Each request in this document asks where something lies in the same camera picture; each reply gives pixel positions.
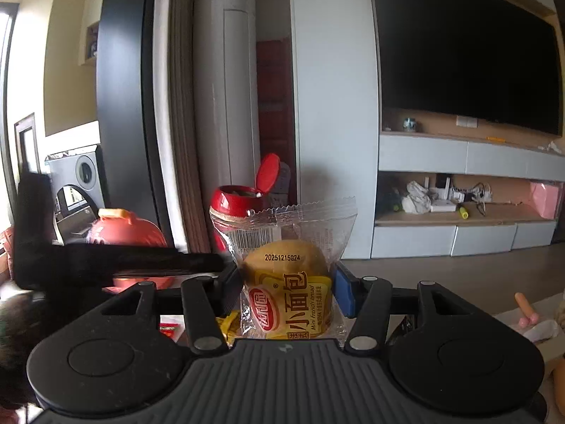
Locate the yellow snack packet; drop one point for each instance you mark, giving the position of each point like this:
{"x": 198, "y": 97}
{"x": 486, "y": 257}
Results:
{"x": 230, "y": 326}

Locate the red lidded canister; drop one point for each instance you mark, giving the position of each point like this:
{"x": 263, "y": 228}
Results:
{"x": 231, "y": 203}

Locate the white TV cabinet shelf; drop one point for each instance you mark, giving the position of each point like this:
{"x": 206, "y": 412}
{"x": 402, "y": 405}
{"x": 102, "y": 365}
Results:
{"x": 451, "y": 185}

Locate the pink toy pet carrier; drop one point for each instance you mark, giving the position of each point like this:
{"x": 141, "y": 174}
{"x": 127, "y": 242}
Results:
{"x": 122, "y": 227}

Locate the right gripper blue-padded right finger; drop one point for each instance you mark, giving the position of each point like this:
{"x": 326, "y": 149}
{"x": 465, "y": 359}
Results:
{"x": 371, "y": 301}

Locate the white standing air conditioner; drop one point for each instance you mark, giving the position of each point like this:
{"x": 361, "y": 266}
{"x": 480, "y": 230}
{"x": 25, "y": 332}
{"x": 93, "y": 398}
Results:
{"x": 226, "y": 94}

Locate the yellow mini bread packet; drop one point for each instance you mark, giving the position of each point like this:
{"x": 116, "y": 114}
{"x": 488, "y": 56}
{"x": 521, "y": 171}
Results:
{"x": 287, "y": 259}

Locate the black television screen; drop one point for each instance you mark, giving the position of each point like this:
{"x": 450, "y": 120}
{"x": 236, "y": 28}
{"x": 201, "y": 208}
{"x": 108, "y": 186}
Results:
{"x": 484, "y": 59}

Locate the pink bag on shelf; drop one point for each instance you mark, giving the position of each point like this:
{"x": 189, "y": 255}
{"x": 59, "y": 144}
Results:
{"x": 545, "y": 198}

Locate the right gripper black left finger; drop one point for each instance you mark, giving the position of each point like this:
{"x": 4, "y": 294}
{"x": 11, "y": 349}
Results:
{"x": 201, "y": 299}

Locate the red snack packet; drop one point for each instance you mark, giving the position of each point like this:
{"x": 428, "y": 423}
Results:
{"x": 171, "y": 330}

